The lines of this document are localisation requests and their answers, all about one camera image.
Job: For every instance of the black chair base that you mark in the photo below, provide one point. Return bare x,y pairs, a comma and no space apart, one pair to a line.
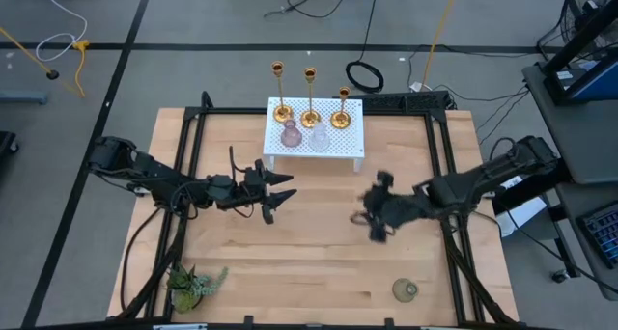
7,144

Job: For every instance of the black perforated plate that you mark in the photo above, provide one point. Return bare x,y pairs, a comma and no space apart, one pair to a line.
386,101

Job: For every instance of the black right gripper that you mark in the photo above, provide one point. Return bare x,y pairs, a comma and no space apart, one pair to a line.
396,209

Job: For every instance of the keyboard with coloured keys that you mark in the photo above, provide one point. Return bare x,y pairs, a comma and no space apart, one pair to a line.
603,233

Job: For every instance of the short gold candlestick holder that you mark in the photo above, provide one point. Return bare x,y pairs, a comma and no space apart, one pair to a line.
340,120

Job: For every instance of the white perforated shelf riser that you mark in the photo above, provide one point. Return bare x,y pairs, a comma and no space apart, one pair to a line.
340,144

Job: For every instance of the grey side table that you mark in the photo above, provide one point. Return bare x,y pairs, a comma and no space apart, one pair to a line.
570,137

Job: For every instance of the white plug adapter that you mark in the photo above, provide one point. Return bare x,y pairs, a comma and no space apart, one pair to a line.
415,86

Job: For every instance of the pink glass candle holder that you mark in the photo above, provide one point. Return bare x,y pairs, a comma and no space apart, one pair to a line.
291,137

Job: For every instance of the yellow pole black knob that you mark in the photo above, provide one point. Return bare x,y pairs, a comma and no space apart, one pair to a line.
52,74

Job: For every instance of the medium gold candlestick holder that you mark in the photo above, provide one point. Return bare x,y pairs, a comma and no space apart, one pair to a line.
282,113

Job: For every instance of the black caster wheel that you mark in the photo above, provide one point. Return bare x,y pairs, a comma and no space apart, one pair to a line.
560,275

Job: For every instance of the white paper sheet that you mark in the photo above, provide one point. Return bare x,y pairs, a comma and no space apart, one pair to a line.
521,216

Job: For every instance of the green glass candle holder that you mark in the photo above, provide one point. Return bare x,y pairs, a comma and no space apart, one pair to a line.
403,291

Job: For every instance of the black aluminium table frame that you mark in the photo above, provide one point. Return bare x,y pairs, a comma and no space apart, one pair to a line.
429,137

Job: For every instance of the grey desk foot bar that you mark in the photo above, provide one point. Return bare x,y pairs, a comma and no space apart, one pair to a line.
24,97

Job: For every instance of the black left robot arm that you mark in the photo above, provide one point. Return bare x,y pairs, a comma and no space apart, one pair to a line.
154,175

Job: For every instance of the black blue equipment case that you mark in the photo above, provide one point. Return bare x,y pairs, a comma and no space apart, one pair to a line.
601,86

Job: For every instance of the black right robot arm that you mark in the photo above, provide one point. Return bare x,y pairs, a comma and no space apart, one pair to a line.
483,180

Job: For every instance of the dark grey keyboard desk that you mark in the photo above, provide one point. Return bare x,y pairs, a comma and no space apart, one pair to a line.
574,195

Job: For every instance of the black floor fan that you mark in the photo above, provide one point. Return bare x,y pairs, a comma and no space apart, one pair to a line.
586,7

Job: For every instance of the potted green succulent plant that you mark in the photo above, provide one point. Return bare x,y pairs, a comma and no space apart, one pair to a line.
186,291

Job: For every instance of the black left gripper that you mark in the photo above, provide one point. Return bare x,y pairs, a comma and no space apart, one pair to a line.
251,190

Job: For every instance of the tall gold candlestick holder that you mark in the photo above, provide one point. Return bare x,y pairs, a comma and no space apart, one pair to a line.
310,119

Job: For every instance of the clear glass candle holder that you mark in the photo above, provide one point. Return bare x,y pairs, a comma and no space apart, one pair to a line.
319,139

